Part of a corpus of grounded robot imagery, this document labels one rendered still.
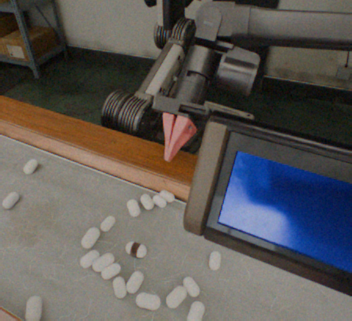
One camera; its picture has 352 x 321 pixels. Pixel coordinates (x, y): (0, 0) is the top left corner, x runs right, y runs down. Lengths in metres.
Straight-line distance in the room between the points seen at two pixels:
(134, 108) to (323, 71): 1.86
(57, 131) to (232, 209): 0.64
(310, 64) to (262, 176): 2.27
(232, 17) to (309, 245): 0.43
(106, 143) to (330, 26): 0.50
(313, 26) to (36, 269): 0.60
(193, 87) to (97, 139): 0.31
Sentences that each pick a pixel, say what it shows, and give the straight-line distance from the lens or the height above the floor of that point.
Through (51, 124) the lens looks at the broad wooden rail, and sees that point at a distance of 0.82.
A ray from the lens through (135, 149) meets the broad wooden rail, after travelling 0.69.
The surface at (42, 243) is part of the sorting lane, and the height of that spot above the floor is 0.74.
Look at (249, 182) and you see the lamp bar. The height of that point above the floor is 1.09.
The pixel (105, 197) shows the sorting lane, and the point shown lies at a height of 0.74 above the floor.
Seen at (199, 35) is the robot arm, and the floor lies 1.03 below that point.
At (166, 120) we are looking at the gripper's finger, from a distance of 0.51.
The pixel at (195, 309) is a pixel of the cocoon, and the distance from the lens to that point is 0.49.
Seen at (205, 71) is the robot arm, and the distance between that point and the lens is 0.53.
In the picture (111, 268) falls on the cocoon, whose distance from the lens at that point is 0.52.
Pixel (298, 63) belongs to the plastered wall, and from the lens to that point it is 2.43.
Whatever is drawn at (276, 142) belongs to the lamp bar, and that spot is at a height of 1.11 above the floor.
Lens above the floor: 1.21
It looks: 40 degrees down
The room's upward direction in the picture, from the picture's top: straight up
